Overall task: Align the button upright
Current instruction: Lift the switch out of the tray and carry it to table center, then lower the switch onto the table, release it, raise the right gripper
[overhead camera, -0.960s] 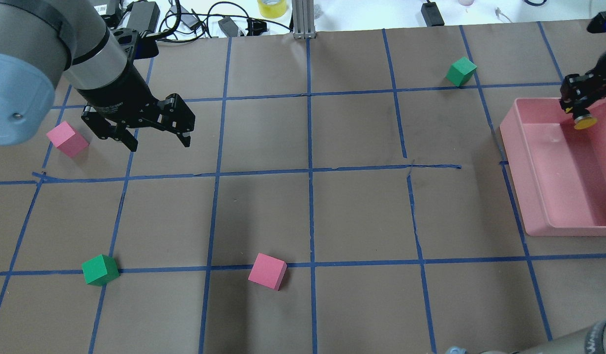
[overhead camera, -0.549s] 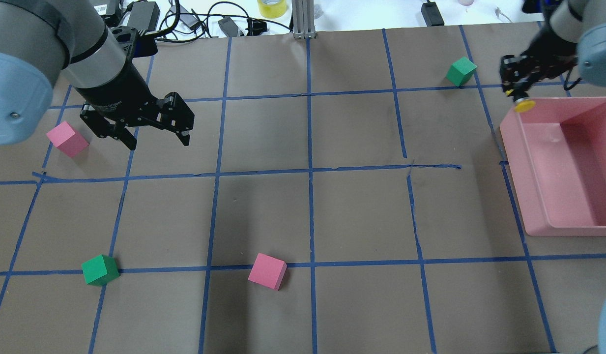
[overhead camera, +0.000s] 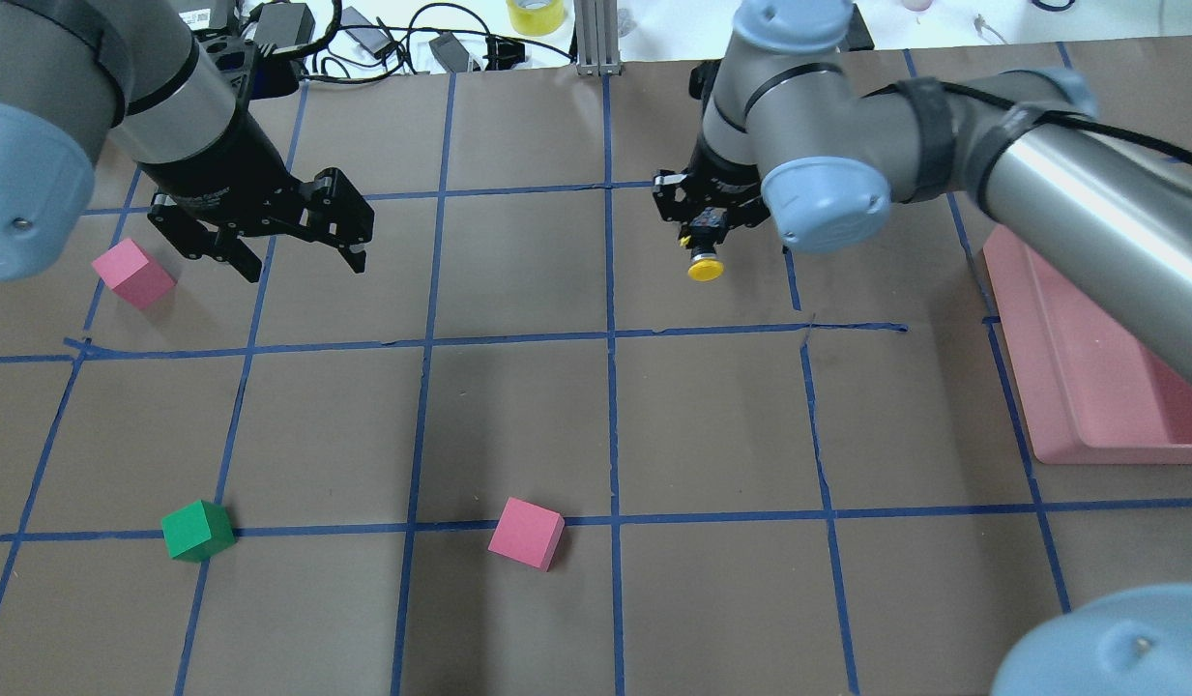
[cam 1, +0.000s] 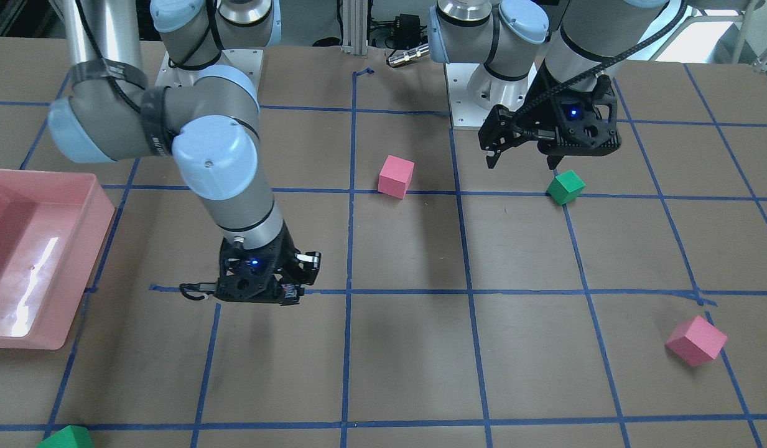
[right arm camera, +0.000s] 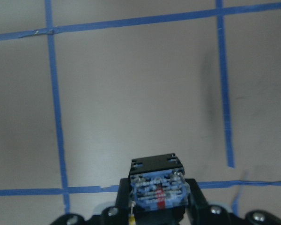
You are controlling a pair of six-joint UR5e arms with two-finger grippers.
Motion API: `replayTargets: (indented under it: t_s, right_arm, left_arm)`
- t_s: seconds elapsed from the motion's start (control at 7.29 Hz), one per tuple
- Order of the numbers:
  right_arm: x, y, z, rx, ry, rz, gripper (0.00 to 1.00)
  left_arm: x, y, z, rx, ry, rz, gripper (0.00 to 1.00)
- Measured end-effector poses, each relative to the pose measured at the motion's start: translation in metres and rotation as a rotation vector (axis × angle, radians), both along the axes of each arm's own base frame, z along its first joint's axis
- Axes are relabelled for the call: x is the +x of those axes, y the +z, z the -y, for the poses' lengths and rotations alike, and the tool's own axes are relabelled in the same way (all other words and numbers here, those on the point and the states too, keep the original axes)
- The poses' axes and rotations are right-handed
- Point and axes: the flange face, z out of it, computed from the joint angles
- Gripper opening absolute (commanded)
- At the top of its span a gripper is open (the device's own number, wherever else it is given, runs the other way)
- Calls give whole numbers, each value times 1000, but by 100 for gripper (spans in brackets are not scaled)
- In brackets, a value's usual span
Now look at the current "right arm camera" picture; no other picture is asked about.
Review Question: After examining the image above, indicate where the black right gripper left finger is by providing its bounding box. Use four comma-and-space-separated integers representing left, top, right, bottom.
115, 178, 132, 211

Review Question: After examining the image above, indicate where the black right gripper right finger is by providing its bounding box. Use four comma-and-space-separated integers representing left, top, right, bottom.
185, 178, 208, 210

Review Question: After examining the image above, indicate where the yellow push button switch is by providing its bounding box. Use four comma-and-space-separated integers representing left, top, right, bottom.
129, 153, 190, 211

